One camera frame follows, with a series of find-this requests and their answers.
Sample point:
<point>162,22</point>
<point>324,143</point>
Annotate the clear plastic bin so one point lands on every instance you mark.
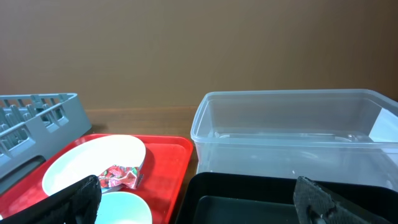
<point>340,135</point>

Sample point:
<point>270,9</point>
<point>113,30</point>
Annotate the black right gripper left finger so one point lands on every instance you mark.
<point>76,204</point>

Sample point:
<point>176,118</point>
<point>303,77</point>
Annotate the red snack wrapper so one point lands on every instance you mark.
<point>119,176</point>

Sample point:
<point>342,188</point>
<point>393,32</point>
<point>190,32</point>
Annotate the light blue plate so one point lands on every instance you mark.
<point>92,158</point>

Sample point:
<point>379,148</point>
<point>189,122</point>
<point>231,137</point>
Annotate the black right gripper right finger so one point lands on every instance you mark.
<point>315,203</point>

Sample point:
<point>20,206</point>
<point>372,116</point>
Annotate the red plastic tray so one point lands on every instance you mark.
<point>164,168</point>

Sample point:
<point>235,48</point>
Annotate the black plastic bin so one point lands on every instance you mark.
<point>230,198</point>

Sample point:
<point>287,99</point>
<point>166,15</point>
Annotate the light blue bowl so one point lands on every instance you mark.
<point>123,208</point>

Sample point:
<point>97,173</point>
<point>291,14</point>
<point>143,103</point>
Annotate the grey dishwasher rack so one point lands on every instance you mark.
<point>34,128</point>

